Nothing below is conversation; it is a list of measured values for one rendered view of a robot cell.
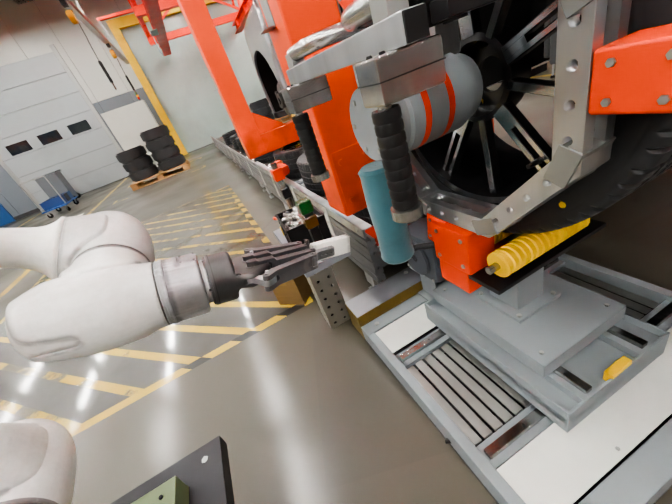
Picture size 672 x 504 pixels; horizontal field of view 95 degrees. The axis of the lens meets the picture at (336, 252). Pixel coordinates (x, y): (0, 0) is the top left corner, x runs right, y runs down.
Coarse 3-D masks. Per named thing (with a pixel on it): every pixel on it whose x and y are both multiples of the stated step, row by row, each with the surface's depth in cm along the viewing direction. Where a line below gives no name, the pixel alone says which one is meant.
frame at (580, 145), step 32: (576, 0) 33; (608, 0) 34; (576, 32) 34; (608, 32) 35; (576, 64) 37; (576, 96) 37; (576, 128) 39; (608, 128) 40; (416, 160) 81; (576, 160) 40; (416, 192) 78; (448, 192) 76; (544, 192) 46; (480, 224) 62; (512, 224) 60
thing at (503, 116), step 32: (480, 32) 55; (512, 32) 54; (544, 32) 46; (480, 64) 63; (512, 64) 53; (512, 96) 57; (480, 128) 64; (512, 128) 58; (448, 160) 78; (480, 160) 82; (512, 160) 80; (544, 160) 55; (480, 192) 72; (512, 192) 65
